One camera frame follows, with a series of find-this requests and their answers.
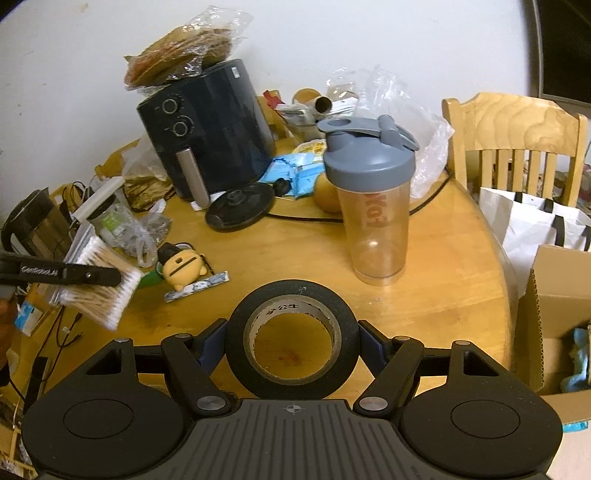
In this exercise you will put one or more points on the dark electric kettle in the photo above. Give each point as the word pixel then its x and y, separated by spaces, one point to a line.
pixel 32 226

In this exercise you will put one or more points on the glass bowl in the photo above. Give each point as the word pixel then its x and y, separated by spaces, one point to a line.
pixel 300 124

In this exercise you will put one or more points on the yellow wipes pack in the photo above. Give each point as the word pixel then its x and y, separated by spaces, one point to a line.
pixel 311 148

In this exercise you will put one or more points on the clear shaker bottle grey lid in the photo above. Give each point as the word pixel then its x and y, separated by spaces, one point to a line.
pixel 364 166

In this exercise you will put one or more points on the bag of flatbread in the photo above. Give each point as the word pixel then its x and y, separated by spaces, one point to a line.
pixel 184 46

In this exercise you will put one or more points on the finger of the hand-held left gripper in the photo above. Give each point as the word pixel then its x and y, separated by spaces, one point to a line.
pixel 99 276

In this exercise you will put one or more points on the yellow toy figure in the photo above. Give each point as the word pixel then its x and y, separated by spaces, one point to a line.
pixel 184 270

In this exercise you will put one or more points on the pack of cotton swabs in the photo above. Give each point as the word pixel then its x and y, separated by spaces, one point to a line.
pixel 101 300

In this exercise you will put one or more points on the round wooden lid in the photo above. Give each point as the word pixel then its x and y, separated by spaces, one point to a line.
pixel 304 96

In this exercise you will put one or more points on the dark window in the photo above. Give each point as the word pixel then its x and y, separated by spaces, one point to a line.
pixel 563 46

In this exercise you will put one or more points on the white tote bag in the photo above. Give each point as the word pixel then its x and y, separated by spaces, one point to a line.
pixel 521 221

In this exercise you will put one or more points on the blue packet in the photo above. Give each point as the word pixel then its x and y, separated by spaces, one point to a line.
pixel 279 173
pixel 307 180

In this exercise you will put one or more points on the flat brown cardboard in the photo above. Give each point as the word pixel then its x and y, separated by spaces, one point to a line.
pixel 113 159

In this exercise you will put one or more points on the small black cap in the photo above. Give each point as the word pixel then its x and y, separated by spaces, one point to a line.
pixel 281 186

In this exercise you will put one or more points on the wooden chair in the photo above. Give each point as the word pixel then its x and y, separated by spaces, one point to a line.
pixel 512 122

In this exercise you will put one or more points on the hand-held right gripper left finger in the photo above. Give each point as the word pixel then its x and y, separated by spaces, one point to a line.
pixel 213 345

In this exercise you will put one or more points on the white paper tag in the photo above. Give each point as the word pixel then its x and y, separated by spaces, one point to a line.
pixel 201 203

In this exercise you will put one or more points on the black kettle base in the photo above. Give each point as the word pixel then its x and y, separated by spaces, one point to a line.
pixel 238 207

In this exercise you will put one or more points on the round orange fruit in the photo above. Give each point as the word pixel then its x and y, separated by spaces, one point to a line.
pixel 328 194

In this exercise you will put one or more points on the black air fryer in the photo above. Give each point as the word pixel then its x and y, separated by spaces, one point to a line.
pixel 217 134

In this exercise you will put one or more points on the brown cardboard box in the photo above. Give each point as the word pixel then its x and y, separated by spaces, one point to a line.
pixel 554 295

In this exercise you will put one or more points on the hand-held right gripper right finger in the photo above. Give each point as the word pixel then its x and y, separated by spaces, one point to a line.
pixel 369 344

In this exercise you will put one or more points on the blue cloth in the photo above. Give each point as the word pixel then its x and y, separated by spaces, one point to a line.
pixel 579 360

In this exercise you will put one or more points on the large clear plastic bag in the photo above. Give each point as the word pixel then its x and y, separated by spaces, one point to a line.
pixel 429 134

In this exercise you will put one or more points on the tissue box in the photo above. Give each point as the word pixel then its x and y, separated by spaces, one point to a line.
pixel 27 318

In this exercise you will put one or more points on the clear jar black lid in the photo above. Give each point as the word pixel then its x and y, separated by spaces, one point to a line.
pixel 113 224

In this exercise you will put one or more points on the black tape roll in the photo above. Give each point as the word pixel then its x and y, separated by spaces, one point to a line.
pixel 240 332

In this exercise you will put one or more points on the cardboard tube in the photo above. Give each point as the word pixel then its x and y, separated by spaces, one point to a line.
pixel 323 105

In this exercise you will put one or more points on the red clip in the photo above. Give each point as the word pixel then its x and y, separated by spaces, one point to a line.
pixel 272 99

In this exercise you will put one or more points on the green net bag of nuts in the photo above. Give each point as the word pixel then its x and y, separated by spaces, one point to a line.
pixel 148 279

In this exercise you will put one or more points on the plastic bag of seeds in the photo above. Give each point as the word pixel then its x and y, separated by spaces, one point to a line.
pixel 147 237

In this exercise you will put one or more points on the white flat bar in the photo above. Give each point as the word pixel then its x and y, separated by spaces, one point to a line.
pixel 97 198

